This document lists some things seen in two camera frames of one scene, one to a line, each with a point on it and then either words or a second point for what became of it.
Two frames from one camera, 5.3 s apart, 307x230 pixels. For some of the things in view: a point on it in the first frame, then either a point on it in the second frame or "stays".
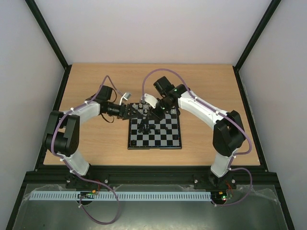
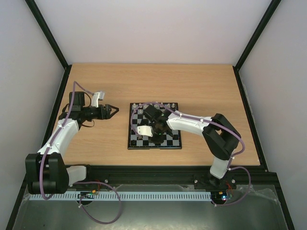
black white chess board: x=147 y=132 stays
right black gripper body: x=157 y=113 → x=156 y=135
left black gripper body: x=120 y=113 → x=97 y=116
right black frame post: x=265 y=19 stays
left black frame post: x=48 y=33 stays
